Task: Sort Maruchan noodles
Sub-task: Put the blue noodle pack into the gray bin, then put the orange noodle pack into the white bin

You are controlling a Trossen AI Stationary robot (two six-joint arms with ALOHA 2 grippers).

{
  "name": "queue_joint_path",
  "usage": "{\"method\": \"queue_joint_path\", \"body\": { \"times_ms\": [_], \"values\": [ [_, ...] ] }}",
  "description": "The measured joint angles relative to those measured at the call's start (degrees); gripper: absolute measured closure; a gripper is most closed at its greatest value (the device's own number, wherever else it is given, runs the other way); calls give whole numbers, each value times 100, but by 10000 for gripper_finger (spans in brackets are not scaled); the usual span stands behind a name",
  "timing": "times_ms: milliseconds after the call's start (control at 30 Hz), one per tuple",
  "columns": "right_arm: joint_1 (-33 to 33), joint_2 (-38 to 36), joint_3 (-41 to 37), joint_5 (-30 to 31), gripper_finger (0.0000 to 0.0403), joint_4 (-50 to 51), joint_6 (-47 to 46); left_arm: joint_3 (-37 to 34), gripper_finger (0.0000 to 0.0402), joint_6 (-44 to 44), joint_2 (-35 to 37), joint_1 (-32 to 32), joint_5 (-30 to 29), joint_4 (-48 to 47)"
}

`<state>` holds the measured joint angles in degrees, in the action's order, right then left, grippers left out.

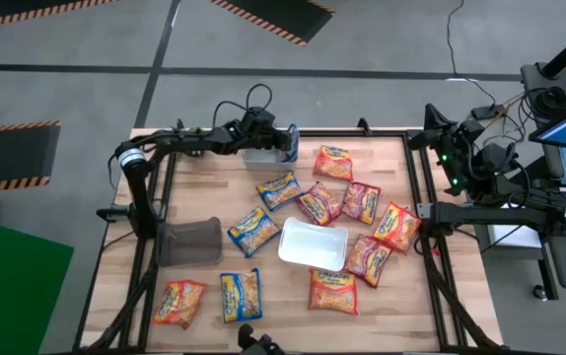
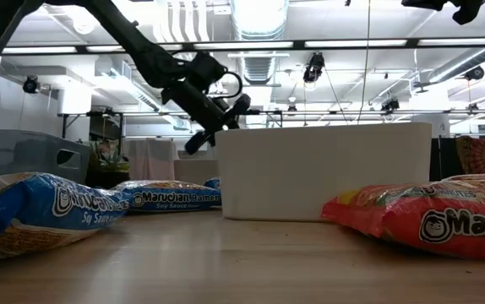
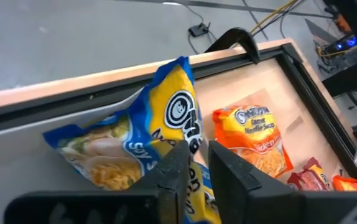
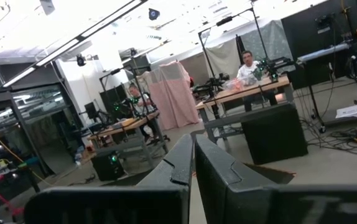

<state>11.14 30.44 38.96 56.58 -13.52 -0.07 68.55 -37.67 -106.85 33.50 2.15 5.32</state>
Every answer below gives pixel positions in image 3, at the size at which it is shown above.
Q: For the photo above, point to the blue Maruchan ramen pack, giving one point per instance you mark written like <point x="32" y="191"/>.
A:
<point x="169" y="93"/>

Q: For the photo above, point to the black metal table frame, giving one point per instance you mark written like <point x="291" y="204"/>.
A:
<point x="222" y="66"/>

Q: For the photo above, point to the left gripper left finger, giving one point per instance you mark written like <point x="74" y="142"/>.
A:
<point x="153" y="205"/>

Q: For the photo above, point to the black power adapter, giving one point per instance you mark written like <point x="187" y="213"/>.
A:
<point x="198" y="30"/>

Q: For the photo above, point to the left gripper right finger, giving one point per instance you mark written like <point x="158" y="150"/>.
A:
<point x="253" y="202"/>

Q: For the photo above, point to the computer with blue lights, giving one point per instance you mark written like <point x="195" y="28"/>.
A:
<point x="343" y="46"/>

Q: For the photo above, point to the red Maruchan ramen pack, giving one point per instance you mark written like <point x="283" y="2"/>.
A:
<point x="309" y="180"/>

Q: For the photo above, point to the orange Maruchan ramen pack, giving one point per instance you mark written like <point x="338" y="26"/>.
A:
<point x="253" y="137"/>
<point x="352" y="185"/>

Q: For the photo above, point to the black clamp hook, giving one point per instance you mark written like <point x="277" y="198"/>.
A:
<point x="243" y="37"/>

